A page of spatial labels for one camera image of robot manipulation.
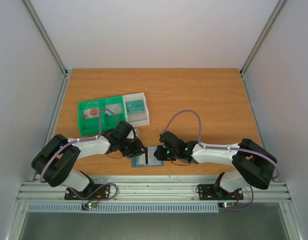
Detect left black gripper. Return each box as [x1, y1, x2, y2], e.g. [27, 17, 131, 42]
[119, 138, 148, 158]

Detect teal leather card holder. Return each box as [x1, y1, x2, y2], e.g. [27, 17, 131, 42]
[130, 146, 164, 168]

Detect white translucent plastic bin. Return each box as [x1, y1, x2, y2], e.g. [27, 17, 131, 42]
[122, 92, 150, 127]

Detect green plastic bin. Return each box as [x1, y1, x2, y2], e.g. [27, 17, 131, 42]
[78, 96, 126, 136]

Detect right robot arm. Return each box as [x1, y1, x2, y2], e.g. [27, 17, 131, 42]
[154, 131, 277, 200]

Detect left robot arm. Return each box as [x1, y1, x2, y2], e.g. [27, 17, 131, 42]
[31, 121, 146, 199]

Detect teal cards in white bin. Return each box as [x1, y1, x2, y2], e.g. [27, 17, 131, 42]
[126, 99, 145, 114]

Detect grey card in green bin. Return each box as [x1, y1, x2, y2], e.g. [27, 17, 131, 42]
[105, 103, 124, 116]

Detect card with red circle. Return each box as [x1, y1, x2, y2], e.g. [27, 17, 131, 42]
[83, 107, 99, 120]

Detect right small circuit board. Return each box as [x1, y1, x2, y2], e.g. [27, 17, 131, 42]
[218, 201, 236, 209]

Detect small circuit board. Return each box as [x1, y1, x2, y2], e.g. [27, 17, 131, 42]
[81, 202, 97, 211]
[218, 201, 236, 209]

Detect left small circuit board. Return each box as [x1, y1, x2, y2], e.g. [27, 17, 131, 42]
[81, 202, 97, 211]

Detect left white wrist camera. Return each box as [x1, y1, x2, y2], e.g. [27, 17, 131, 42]
[128, 128, 139, 139]

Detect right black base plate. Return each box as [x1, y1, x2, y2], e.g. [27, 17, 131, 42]
[195, 184, 244, 201]

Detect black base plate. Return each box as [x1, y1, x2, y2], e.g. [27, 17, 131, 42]
[195, 184, 244, 201]
[64, 184, 111, 201]

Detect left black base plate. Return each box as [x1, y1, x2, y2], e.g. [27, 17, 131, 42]
[64, 184, 111, 201]

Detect aluminium front rail frame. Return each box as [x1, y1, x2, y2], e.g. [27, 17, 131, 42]
[16, 175, 291, 203]

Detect grey slotted cable duct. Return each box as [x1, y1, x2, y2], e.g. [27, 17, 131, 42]
[28, 202, 219, 214]

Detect left aluminium corner post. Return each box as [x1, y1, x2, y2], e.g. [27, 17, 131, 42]
[22, 0, 69, 76]

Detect aluminium corner post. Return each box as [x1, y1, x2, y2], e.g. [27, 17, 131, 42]
[240, 0, 287, 76]
[22, 0, 69, 76]

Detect right aluminium corner post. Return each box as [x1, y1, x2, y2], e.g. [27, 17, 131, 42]
[240, 0, 287, 76]

